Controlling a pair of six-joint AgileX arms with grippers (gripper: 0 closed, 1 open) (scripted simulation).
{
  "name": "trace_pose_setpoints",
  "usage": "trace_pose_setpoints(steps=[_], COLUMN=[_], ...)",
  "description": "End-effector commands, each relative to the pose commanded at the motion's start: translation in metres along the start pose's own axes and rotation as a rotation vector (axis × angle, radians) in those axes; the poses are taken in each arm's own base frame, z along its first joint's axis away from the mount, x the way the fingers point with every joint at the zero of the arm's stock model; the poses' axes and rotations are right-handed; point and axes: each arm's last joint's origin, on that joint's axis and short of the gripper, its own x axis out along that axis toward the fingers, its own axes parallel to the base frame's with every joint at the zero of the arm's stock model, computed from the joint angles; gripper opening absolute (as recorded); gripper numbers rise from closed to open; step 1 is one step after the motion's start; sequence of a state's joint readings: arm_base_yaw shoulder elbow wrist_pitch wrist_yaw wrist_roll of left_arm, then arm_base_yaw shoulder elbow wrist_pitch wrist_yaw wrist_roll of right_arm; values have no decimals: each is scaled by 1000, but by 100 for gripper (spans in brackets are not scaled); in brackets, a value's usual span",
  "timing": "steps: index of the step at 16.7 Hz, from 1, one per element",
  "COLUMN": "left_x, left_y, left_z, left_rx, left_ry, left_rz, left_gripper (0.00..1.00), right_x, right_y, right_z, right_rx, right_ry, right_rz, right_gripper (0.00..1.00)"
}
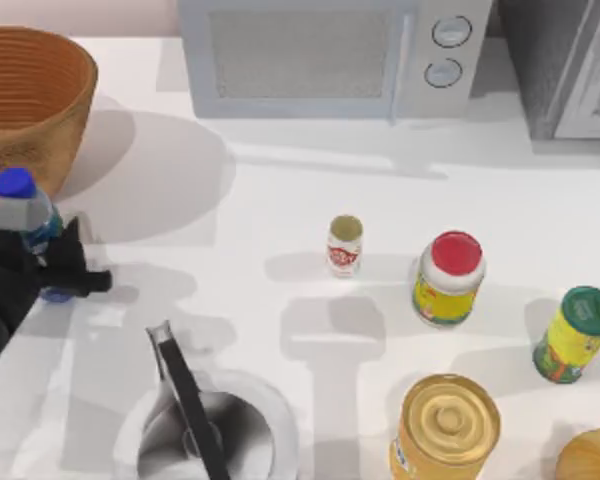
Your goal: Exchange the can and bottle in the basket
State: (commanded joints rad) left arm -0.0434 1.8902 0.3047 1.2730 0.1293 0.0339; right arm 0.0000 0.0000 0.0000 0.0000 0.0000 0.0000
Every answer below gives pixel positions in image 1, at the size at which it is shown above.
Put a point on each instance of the clear bottle with blue cap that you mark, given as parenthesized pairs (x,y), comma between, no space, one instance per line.
(44,225)

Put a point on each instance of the brown woven basket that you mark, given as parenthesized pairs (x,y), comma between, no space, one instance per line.
(25,95)

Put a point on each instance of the microwave oven door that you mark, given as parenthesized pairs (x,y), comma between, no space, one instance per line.
(300,55)

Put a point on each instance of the round microwave knob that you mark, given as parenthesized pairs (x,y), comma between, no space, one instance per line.
(443,73)
(452,31)

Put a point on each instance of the pale microwave oven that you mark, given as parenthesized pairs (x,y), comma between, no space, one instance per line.
(480,55)

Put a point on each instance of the grey cabinet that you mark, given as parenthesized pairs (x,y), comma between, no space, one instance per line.
(535,70)

